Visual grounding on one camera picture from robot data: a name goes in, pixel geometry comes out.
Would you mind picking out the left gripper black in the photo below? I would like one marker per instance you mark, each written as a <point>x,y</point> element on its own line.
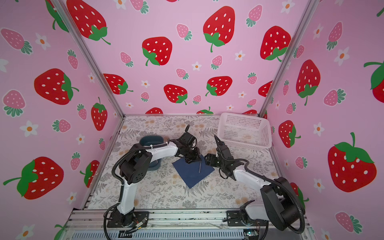
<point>197,156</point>

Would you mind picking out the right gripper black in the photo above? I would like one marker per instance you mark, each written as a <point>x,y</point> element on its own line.
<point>211,157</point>

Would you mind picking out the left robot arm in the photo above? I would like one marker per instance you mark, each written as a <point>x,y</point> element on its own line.
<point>132,168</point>

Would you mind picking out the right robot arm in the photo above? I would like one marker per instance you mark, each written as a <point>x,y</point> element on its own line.
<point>282,206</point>

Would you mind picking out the blue paper napkin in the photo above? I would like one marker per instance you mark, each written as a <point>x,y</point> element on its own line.
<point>189,172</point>

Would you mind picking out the white plastic basket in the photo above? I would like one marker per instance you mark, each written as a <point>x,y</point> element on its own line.
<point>245,131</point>

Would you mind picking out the dark teal plastic bin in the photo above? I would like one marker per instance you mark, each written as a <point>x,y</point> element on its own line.
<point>152,140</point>

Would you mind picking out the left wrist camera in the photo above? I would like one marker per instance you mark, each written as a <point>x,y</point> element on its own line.
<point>188,139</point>

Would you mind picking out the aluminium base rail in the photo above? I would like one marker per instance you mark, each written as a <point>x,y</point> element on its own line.
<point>187,224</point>

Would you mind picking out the aluminium corner post right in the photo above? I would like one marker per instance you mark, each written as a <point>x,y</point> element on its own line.
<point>296,38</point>

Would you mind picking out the aluminium corner post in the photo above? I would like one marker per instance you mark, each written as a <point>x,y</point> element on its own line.
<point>296,38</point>
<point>78,38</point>

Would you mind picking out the aluminium corner post left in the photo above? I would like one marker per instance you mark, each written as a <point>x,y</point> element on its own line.
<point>78,38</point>

